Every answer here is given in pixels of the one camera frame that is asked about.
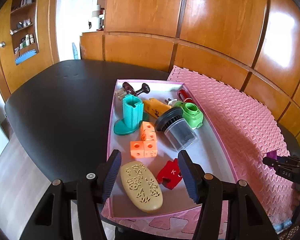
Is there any red plastic letter block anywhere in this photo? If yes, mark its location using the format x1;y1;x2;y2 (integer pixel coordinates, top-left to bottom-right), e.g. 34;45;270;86
156;158;183;190

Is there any magenta plastic spool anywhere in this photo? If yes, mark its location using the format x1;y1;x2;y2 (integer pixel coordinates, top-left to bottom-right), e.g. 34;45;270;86
262;150;280;168

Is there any gold oval perforated case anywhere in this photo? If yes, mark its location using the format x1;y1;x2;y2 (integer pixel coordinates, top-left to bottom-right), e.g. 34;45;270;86
120;161;163;213

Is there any clear jar black lid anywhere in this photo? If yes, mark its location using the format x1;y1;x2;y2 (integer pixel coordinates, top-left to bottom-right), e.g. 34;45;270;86
155;107;197;152

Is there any orange cube block cluster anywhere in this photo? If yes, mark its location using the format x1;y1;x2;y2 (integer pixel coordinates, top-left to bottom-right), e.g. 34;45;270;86
130;121;158;159

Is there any green white plastic cap toy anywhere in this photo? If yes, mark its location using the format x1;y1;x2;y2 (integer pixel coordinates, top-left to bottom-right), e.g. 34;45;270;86
174;101;204;129

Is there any teal plastic holder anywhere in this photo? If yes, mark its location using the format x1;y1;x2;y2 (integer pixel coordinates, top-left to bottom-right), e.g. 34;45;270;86
114;94;149;135

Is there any orange plastic boat piece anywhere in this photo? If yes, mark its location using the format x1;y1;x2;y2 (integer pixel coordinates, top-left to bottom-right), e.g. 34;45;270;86
143;98;172;119

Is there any red lipstick tube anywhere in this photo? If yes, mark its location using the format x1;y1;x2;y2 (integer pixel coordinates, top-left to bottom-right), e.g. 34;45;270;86
178;89;194;103

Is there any brown hair brush toy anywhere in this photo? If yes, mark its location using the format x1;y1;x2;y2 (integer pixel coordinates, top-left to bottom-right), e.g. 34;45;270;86
114;82;151;101

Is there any pink foam puzzle mat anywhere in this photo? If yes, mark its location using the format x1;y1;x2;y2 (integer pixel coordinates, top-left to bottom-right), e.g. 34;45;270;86
120;64;291;240

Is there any pink rimmed white tray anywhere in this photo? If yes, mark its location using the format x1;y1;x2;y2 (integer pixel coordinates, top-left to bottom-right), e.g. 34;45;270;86
105;79;237;219

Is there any blue foam mat piece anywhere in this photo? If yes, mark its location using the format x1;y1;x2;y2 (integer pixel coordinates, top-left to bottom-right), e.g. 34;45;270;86
15;49;37;65

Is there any wooden wall shelf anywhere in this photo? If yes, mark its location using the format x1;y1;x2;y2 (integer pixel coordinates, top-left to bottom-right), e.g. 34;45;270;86
10;0;39;59

